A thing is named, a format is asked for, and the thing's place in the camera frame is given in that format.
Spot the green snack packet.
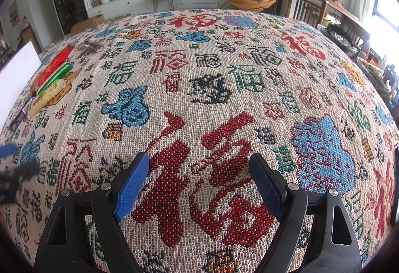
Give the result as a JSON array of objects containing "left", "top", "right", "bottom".
[{"left": 36, "top": 63, "right": 72, "bottom": 96}]

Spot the cardboard box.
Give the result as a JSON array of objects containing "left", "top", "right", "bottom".
[{"left": 71, "top": 14, "right": 106, "bottom": 35}]

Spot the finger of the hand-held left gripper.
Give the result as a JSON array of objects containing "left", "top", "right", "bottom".
[
  {"left": 0, "top": 160, "right": 41, "bottom": 188},
  {"left": 0, "top": 143, "right": 18, "bottom": 159}
]

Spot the printed woven blanket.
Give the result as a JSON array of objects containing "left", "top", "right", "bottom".
[{"left": 0, "top": 8, "right": 399, "bottom": 273}]

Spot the bright window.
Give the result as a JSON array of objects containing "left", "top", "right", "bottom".
[{"left": 371, "top": 0, "right": 399, "bottom": 31}]

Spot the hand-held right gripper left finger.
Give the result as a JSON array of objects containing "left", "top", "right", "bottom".
[{"left": 34, "top": 152, "right": 150, "bottom": 273}]

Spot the cluttered wooden table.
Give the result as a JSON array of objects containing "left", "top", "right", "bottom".
[{"left": 324, "top": 0, "right": 381, "bottom": 54}]

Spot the brown snack packet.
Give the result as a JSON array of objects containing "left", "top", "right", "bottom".
[{"left": 83, "top": 41, "right": 110, "bottom": 53}]

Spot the framed wall picture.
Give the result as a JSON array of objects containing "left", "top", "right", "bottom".
[{"left": 8, "top": 0, "right": 19, "bottom": 28}]

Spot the dark wire basket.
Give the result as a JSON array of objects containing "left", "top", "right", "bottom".
[{"left": 323, "top": 23, "right": 360, "bottom": 53}]

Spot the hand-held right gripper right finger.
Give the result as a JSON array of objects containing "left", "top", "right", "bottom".
[{"left": 249, "top": 153, "right": 364, "bottom": 273}]

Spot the red snack packet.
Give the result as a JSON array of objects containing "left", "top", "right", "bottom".
[{"left": 37, "top": 45, "right": 74, "bottom": 87}]

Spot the white storage box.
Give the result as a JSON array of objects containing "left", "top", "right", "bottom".
[{"left": 0, "top": 40, "right": 43, "bottom": 123}]

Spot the dark wooden chair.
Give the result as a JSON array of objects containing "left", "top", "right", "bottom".
[{"left": 288, "top": 0, "right": 328, "bottom": 28}]

